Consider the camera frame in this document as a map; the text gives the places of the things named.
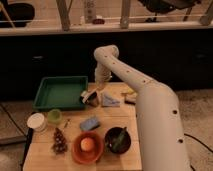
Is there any dark red object on shelf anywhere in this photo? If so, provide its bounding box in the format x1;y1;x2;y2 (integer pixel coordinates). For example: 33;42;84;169
92;19;105;25

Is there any orange fruit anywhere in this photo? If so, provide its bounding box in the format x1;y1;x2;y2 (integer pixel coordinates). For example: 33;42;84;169
80;137;95;152

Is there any white round container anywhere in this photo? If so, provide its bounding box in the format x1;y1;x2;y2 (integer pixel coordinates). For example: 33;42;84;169
27;113;46;132

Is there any orange bowl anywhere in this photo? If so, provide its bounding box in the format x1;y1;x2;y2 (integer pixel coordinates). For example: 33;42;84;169
71;131;104;164

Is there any black office chair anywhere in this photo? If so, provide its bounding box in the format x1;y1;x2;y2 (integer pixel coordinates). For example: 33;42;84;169
138;0;201;23

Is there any black chair at left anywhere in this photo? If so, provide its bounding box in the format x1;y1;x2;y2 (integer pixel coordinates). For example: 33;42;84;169
0;0;35;28

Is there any black beige scrub brush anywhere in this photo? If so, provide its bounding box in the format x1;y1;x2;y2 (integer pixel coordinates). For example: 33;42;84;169
124;95;136;105

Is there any green plastic tray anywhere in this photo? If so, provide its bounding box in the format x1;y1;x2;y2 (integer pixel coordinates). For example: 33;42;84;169
33;76;88;111

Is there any blue sponge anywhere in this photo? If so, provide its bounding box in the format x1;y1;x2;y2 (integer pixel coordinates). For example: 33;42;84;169
80;116;100;131

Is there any black bowl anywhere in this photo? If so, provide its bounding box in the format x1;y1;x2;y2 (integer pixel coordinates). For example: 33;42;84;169
104;127;131;154

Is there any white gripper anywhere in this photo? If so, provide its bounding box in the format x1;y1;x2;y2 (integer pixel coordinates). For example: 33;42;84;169
95;64;111;91

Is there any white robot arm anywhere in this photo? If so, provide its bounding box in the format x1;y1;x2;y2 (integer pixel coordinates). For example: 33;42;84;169
94;45;192;171

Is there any green vegetable in bowl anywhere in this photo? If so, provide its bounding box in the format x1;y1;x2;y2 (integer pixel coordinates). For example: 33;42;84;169
112;127;127;152

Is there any green plastic cup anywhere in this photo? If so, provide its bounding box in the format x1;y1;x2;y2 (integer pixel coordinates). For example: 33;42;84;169
47;109;62;124

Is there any yellow banana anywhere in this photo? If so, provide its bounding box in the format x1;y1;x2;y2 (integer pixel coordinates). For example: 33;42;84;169
121;88;135;95

